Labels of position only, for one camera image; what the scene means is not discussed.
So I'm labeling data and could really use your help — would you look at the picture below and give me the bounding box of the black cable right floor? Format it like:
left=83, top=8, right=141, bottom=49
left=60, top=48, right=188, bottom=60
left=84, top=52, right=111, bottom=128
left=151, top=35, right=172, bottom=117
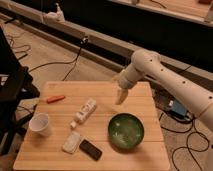
left=156, top=109, right=213, bottom=171

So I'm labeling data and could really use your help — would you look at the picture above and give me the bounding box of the green bowl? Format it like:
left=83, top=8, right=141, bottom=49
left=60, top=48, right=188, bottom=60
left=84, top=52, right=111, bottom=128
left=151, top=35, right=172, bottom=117
left=108, top=113, right=144, bottom=150

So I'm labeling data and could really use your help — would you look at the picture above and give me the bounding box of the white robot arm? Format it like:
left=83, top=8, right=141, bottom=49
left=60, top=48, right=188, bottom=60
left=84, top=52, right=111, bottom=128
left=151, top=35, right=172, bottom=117
left=116, top=49, right=213, bottom=124

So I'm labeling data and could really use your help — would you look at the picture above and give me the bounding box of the white tube bottle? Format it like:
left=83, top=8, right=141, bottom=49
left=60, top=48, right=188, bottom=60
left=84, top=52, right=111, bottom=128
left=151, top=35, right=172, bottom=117
left=70, top=98, right=97, bottom=129

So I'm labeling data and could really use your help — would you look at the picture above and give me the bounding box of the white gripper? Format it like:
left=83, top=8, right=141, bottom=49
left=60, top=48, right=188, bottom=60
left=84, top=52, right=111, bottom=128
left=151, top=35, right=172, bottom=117
left=111, top=69, right=138, bottom=105

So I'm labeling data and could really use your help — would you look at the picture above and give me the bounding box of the white sponge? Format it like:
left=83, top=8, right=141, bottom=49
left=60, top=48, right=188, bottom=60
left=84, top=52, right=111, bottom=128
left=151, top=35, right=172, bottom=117
left=62, top=131, right=81, bottom=154

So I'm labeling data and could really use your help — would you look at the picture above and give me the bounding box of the black chair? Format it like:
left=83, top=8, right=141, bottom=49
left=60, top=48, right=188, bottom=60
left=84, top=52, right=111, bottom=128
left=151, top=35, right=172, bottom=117
left=0, top=27, right=40, bottom=156

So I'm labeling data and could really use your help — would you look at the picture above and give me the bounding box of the white object on ledge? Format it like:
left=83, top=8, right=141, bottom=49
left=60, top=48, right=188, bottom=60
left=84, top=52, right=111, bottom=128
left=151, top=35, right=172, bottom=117
left=44, top=4, right=65, bottom=22

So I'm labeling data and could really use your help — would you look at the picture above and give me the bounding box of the black floor cable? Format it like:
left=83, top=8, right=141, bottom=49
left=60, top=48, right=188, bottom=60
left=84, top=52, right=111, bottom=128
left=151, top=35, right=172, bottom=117
left=28, top=35, right=90, bottom=82

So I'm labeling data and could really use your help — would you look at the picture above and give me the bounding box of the white paper cup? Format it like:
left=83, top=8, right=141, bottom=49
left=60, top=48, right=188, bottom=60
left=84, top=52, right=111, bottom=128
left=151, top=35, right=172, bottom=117
left=29, top=113, right=52, bottom=137

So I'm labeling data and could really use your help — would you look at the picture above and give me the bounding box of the black smartphone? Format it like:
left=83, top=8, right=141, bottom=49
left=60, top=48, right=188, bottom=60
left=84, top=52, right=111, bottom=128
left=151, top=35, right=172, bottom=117
left=79, top=140, right=102, bottom=161

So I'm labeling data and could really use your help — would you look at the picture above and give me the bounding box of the blue power box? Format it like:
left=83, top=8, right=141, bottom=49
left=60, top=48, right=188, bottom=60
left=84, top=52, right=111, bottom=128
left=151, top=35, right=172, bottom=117
left=169, top=100, right=187, bottom=118

